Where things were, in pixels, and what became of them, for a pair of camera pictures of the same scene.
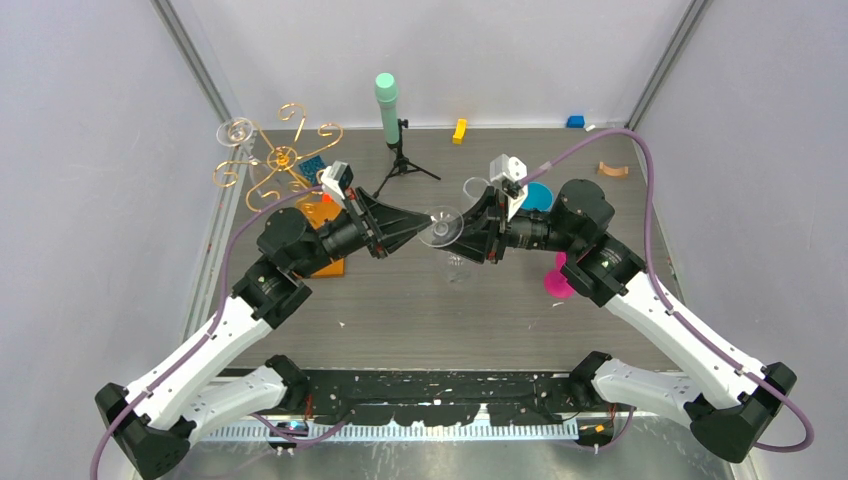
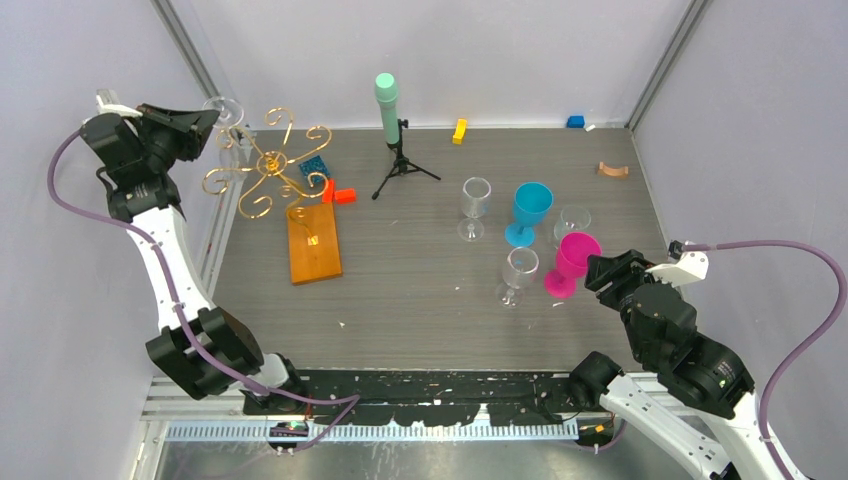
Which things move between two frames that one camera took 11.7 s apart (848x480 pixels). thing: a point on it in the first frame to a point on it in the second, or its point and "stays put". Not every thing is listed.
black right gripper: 477,227 to 618,269
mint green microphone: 386,91 stays put
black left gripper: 387,224 to 192,128
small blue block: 576,121 stays put
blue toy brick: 310,168 stays put
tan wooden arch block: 620,172 stays put
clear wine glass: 235,132 to 235,149
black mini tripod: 401,163 stays put
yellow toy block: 459,134 stays put
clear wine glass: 441,227 to 519,271
